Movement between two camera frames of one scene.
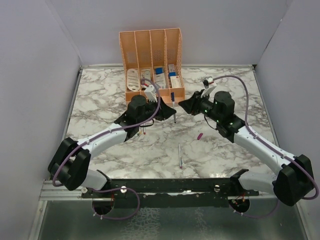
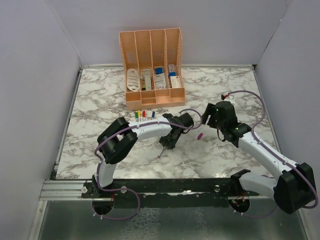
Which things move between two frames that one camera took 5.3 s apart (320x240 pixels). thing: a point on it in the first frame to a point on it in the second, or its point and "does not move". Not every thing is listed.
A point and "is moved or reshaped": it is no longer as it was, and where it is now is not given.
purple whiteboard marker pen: x=180 y=161 to x=158 y=157
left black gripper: x=164 y=111 to x=168 y=145
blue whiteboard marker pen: x=172 y=100 is moved or reshaped
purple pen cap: x=200 y=136 does not move
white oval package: x=133 y=82 does not move
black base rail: x=206 y=193 does not move
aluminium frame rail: x=50 y=192 does not move
